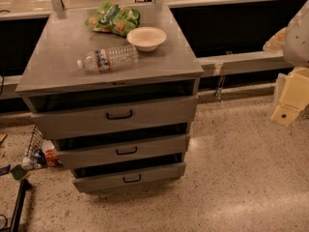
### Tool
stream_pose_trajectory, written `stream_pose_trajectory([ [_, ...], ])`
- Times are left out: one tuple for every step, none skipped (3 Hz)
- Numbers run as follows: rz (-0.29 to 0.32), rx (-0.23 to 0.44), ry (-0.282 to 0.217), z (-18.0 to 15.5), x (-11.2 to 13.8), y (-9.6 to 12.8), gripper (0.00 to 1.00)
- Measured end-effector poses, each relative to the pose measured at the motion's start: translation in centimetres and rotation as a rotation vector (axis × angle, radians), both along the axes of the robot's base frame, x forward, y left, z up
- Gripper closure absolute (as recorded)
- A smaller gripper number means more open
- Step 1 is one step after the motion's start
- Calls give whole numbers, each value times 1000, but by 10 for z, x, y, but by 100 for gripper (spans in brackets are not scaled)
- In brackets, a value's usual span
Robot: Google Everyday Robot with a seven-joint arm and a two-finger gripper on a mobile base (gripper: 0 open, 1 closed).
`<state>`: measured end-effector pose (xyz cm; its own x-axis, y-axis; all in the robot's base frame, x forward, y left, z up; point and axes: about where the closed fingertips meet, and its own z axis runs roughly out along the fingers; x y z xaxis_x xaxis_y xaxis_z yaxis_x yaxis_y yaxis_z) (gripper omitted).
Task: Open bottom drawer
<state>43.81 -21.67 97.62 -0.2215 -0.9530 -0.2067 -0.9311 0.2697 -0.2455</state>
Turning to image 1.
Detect green snack bag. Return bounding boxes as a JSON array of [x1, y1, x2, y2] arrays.
[[85, 1, 140, 37]]

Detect grey barrier rail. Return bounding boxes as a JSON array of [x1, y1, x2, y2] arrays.
[[198, 51, 292, 77]]

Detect white small bottle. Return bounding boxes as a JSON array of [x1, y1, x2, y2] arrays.
[[21, 157, 33, 170]]

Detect grey middle drawer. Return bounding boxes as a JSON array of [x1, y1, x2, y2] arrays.
[[57, 134, 190, 169]]

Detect clear plastic water bottle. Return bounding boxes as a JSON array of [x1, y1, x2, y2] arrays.
[[77, 44, 138, 73]]

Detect black stand leg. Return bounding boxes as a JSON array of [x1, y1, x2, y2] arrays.
[[9, 179, 31, 232]]

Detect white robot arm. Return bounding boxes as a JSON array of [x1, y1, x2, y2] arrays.
[[263, 1, 309, 125]]

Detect wire basket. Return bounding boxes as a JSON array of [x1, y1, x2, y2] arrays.
[[24, 126, 43, 158]]

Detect grey drawer cabinet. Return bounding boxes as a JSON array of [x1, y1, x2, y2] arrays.
[[16, 5, 203, 113]]

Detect grey bottom drawer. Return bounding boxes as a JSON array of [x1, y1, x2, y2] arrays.
[[72, 162, 185, 193]]

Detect red snack packet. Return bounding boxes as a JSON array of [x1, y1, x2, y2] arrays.
[[42, 140, 61, 167]]

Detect grey top drawer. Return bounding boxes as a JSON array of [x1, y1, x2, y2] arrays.
[[32, 96, 197, 140]]

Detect white bowl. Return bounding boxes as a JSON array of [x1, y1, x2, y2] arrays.
[[126, 27, 166, 52]]

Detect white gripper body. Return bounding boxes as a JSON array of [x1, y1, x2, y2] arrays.
[[274, 67, 309, 113]]

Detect green sponge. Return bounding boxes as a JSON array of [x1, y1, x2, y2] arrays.
[[10, 164, 28, 181]]

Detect blue can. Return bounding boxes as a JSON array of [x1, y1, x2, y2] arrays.
[[33, 149, 45, 169]]

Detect grey drawer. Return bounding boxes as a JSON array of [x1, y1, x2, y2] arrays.
[[32, 96, 197, 140], [72, 162, 185, 193], [57, 134, 190, 169]]

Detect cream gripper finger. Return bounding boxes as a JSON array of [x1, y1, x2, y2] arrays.
[[263, 28, 286, 52], [270, 104, 300, 126]]

